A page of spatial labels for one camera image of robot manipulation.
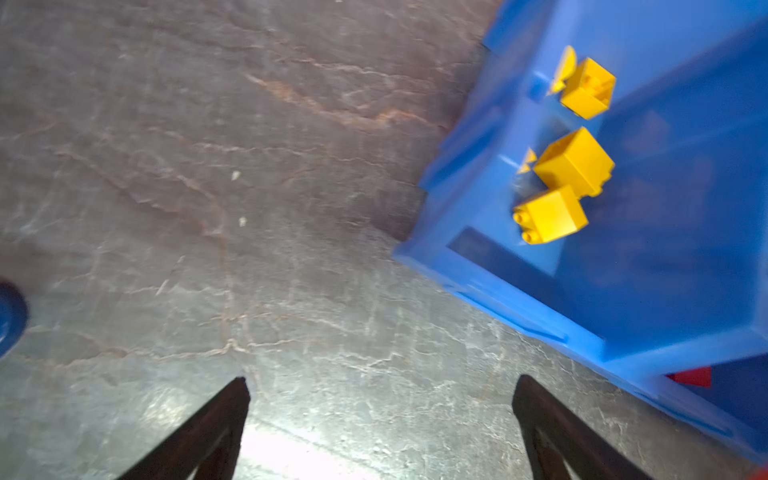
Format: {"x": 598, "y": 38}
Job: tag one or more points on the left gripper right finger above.
{"x": 559, "y": 445}

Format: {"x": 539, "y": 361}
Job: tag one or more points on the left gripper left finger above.
{"x": 206, "y": 446}

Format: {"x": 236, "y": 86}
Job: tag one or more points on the red arched brick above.
{"x": 700, "y": 377}

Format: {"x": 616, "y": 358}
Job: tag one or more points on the blue three-compartment bin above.
{"x": 670, "y": 274}

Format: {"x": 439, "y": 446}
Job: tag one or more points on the blue object under arm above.
{"x": 14, "y": 314}

